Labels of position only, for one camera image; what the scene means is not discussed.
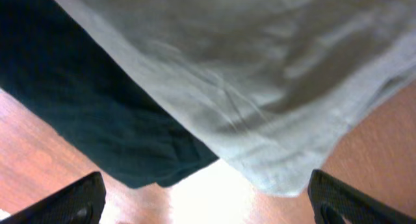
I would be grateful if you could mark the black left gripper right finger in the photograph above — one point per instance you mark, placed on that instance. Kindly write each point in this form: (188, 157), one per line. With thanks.
(334, 201)

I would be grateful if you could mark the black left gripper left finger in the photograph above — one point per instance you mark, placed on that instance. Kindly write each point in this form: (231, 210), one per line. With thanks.
(81, 202)

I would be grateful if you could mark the khaki green shorts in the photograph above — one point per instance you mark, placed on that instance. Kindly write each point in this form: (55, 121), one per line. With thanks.
(270, 86)

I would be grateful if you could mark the folded black shorts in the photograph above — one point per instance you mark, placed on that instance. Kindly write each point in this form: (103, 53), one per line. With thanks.
(52, 66)

